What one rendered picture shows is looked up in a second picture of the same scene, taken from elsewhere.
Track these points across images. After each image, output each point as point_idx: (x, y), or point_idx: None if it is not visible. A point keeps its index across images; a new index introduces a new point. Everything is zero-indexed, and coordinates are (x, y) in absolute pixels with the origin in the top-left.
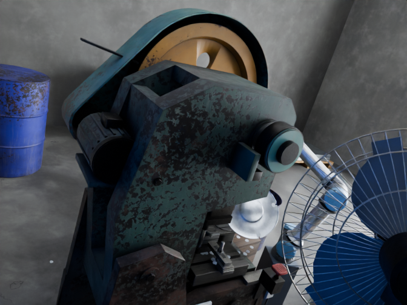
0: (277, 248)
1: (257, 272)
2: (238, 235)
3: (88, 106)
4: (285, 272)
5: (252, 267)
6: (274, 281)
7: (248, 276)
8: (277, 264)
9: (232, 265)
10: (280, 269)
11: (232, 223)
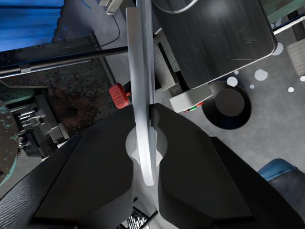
0: (275, 159)
1: (165, 72)
2: (282, 49)
3: None
4: (114, 102)
5: (170, 64)
6: (124, 84)
7: (153, 52)
8: (121, 94)
9: (105, 9)
10: (114, 96)
11: None
